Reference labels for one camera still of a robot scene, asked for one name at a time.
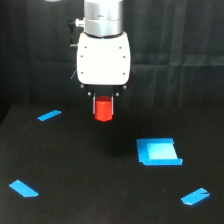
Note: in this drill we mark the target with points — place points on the blue tape strip back left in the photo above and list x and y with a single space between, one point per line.
49 115

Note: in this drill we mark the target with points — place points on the red hexagonal block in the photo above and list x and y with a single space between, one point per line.
103 108

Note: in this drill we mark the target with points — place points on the blue tape strip front left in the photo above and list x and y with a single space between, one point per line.
23 189

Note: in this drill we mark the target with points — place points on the black curtain backdrop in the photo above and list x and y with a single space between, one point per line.
177 49

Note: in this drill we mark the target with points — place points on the blue tape square marker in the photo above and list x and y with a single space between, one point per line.
158 152

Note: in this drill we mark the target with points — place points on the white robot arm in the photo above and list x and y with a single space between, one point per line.
102 19

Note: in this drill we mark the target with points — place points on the blue tape strip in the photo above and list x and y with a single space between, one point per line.
195 197
23 189
49 115

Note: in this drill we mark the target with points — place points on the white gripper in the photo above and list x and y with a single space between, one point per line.
103 65

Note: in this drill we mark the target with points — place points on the blue tape strip front right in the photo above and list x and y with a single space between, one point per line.
195 197

